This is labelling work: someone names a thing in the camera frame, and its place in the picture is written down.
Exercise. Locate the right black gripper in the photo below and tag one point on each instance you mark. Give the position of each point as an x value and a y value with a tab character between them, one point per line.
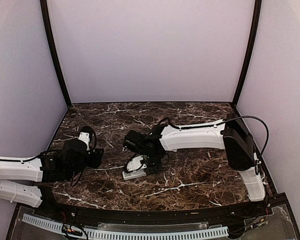
157	168

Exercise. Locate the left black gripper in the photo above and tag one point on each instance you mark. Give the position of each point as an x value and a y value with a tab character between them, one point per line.
96	161

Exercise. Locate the white remote control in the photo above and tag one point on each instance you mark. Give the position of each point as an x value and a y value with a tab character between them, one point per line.
133	175

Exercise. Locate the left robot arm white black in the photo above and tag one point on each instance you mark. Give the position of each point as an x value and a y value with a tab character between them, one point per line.
57	165

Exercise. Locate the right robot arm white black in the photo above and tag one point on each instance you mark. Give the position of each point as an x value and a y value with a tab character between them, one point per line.
229	134

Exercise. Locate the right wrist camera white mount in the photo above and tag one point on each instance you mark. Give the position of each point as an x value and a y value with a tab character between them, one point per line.
134	164

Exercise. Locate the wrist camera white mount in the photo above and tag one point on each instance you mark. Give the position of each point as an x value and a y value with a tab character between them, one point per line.
134	164
87	134

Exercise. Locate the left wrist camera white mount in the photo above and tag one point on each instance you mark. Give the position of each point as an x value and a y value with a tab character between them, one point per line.
87	134

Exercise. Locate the black front rail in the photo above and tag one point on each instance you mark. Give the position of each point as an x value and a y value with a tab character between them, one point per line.
92	216

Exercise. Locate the white slotted cable duct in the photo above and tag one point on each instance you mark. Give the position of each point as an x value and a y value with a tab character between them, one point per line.
111	231

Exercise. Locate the left black frame post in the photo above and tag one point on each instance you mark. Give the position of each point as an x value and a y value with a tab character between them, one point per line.
53	52

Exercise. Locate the black frame post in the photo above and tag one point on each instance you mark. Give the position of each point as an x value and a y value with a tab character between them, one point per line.
248	53
53	52

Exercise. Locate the right black frame post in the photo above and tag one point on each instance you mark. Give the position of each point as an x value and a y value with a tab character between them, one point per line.
248	53

